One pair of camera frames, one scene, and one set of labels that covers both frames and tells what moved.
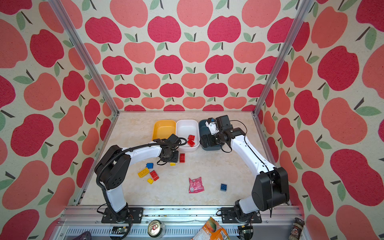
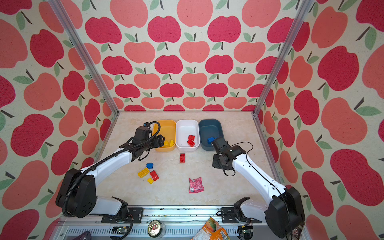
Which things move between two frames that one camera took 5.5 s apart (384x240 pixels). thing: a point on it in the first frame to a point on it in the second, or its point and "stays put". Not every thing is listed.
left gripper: (174, 160) to (161, 143)
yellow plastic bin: (163, 129) stays put
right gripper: (209, 143) to (214, 159)
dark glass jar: (297, 229) stays put
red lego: (191, 143) stays put
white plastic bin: (185, 127) stays put
